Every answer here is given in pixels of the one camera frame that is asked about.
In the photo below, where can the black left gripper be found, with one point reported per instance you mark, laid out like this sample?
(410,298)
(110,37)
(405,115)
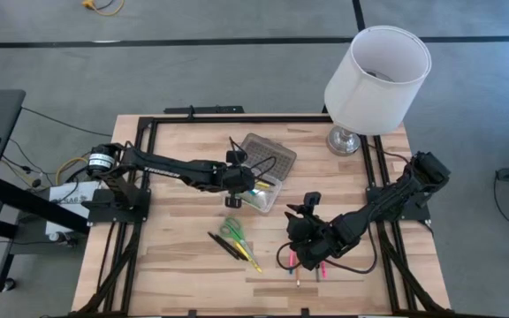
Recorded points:
(237,179)

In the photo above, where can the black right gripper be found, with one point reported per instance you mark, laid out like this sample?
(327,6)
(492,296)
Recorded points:
(314,240)

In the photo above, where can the yellow pen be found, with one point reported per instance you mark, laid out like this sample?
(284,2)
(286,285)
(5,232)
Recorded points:
(264,186)
(254,264)

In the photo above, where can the pink pen with blue tip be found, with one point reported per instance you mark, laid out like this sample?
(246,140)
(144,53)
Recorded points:
(290,260)

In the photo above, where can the clear plastic pencil case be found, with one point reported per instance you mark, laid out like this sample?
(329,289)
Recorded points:
(276,154)

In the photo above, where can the orange pencil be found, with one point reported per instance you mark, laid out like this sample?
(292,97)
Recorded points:
(298,278)

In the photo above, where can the grey pen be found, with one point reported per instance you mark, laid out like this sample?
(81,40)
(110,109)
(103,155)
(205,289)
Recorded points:
(317,274)

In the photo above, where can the black pen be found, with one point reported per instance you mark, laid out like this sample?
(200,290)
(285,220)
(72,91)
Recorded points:
(221,244)
(232,248)

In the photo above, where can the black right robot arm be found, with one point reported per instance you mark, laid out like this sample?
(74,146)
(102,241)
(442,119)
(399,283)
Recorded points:
(431,172)

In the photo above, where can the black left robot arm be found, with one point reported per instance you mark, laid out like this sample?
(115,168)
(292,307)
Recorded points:
(166,170)

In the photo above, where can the white shade table lamp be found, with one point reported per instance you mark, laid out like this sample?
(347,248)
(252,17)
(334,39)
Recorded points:
(369,97)

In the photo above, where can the black metal support beam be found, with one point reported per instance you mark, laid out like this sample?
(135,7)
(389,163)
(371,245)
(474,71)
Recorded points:
(11,196)

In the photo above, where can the black caster wheel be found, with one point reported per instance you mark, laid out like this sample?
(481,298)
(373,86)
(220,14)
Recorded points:
(9,284)

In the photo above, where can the black metal table frame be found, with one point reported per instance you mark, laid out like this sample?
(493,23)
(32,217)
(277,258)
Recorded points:
(237,119)

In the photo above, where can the black flat bracket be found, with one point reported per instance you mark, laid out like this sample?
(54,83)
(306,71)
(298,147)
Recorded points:
(210,109)

